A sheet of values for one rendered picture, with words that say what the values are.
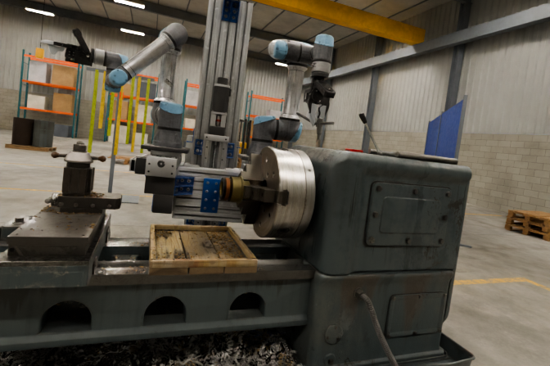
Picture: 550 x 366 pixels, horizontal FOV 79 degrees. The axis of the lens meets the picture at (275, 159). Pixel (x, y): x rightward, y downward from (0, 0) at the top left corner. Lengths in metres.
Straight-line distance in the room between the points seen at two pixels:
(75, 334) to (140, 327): 0.15
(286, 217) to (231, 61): 1.18
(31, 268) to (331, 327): 0.84
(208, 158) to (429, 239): 1.17
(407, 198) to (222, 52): 1.30
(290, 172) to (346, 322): 0.52
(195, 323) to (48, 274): 0.41
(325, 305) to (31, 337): 0.79
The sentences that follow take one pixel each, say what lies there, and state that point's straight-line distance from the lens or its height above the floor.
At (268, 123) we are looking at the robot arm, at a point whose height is 1.35.
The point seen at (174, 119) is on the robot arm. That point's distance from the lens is 1.77.
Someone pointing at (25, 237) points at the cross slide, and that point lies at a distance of 0.96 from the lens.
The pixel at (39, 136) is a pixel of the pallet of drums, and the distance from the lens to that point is 13.48.
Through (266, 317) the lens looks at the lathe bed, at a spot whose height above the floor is 0.71.
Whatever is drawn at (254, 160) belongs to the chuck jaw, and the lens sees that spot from 1.18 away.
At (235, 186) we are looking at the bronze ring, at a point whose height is 1.10.
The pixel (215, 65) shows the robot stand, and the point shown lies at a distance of 2.00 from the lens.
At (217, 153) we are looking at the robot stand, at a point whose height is 1.15.
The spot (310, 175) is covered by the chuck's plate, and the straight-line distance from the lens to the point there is 1.07.
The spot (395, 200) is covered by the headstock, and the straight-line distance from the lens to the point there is 1.17.
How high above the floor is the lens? 1.25
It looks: 3 degrees down
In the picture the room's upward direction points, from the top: 7 degrees clockwise
